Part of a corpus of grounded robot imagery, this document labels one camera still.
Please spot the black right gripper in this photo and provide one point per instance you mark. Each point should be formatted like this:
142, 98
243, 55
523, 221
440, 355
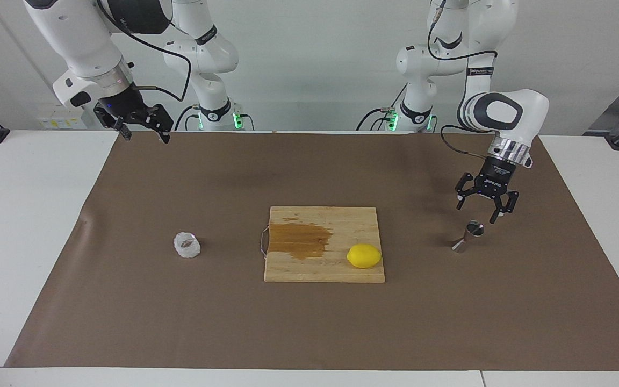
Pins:
124, 105

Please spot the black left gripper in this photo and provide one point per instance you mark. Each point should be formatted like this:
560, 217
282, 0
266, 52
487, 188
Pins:
495, 180

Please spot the steel double jigger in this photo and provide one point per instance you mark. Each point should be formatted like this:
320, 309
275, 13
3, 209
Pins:
470, 231

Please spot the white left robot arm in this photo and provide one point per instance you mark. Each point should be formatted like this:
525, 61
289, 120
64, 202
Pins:
535, 107

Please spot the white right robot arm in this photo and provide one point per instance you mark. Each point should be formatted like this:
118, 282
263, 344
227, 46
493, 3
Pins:
73, 37

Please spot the brown paper table mat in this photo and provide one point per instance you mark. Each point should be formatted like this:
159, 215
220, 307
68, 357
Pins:
449, 312

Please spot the yellow lemon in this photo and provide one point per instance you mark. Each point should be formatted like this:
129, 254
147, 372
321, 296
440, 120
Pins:
364, 256

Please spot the wooden cutting board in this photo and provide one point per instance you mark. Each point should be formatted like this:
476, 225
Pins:
342, 271

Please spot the white wall socket box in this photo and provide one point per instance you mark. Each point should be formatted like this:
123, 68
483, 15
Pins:
62, 119

